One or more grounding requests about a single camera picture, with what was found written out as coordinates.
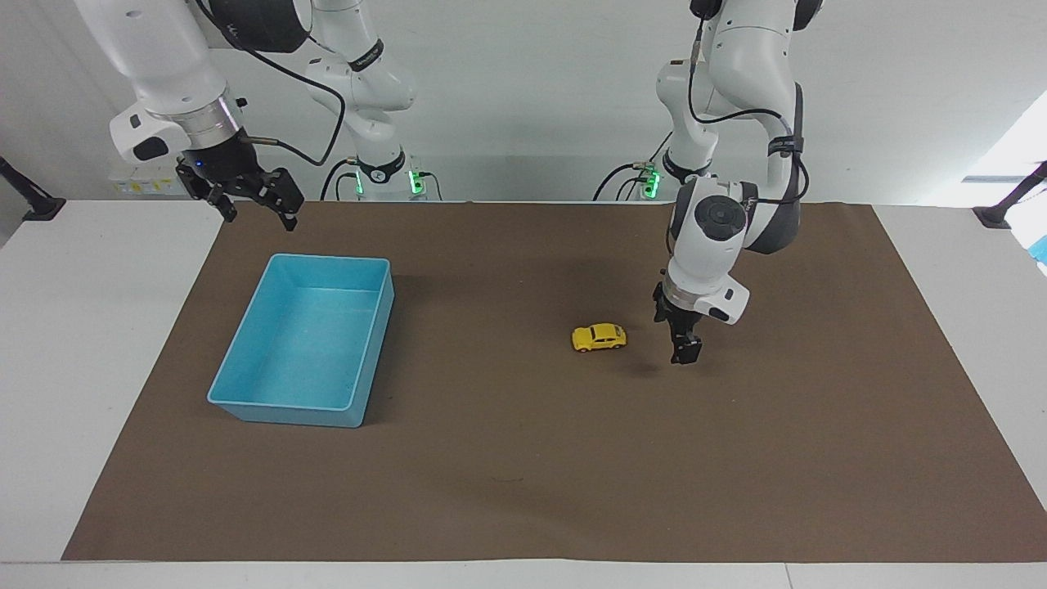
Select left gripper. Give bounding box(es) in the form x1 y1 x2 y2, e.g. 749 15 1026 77
652 282 699 327

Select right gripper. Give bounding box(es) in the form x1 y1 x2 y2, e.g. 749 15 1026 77
175 129 306 232

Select yellow toy beetle car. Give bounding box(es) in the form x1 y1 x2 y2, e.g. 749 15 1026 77
571 323 628 353

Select white power strip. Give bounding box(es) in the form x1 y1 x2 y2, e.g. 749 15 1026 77
109 166 187 198

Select light blue plastic bin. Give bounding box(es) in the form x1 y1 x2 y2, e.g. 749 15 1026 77
206 253 396 429

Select black stand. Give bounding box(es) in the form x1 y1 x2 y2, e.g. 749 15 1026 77
971 160 1047 230
0 155 67 223

